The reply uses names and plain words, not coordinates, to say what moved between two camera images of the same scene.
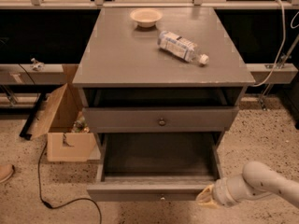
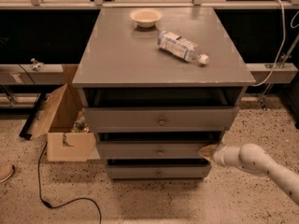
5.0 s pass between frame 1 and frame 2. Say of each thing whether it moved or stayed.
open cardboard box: stayed
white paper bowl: stayed
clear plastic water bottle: stayed
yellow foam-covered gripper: moved
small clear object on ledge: stayed
